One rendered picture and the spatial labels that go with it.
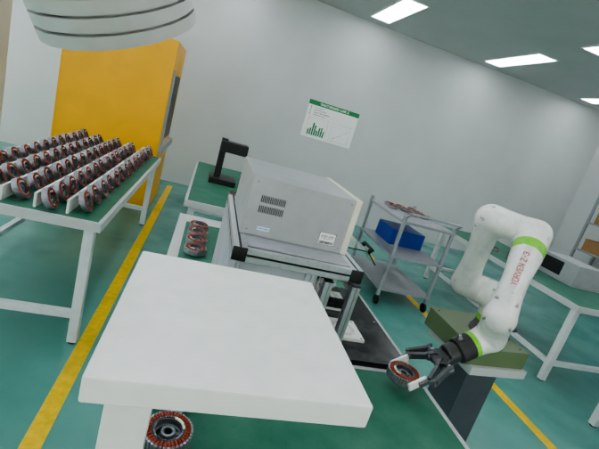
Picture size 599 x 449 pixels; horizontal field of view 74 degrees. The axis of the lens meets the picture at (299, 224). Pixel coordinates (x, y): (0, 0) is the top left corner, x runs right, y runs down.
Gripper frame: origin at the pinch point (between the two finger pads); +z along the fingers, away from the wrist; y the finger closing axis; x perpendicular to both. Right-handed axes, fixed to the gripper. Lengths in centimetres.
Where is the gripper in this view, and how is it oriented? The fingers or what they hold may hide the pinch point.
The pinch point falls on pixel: (404, 373)
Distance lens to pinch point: 150.2
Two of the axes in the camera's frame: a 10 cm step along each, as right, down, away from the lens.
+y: 2.7, 3.3, -9.1
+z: -9.3, 3.2, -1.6
